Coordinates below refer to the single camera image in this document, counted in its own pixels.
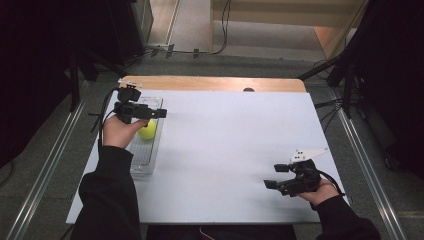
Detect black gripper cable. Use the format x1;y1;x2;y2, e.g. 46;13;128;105
97;87;122;148
314;167;346;198

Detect person's right hand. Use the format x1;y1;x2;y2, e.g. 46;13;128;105
297;178;340;207

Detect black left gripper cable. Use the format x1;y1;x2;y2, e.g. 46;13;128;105
97;87;122;148

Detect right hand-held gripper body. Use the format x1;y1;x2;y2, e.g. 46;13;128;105
278;147;330;198

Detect yellow tennis ball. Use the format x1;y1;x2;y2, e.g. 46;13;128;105
137;119;158;141

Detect white board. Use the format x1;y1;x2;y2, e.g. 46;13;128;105
65;89;350;225

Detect clear plastic container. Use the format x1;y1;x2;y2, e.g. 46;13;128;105
128;96;166;176

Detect bundle of black floor cables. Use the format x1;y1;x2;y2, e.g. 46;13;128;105
314;98;345;132

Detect aluminium floor rail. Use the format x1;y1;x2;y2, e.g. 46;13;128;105
4;81;90;240
328;88;408;240

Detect beige wooden furniture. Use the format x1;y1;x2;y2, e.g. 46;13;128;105
209;0;370;61

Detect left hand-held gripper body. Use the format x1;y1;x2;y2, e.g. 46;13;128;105
113;78;152;125

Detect person's left hand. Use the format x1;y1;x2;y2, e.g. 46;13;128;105
101;114;150;150

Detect black hanging cable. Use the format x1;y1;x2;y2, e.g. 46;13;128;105
213;0;233;56

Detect black metal stand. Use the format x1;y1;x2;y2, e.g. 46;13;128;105
297;49;356;119
66;49;129;113

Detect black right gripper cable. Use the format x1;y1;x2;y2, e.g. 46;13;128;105
314;167;346;198

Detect dark cabinet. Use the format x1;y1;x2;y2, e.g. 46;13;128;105
109;0;155;66

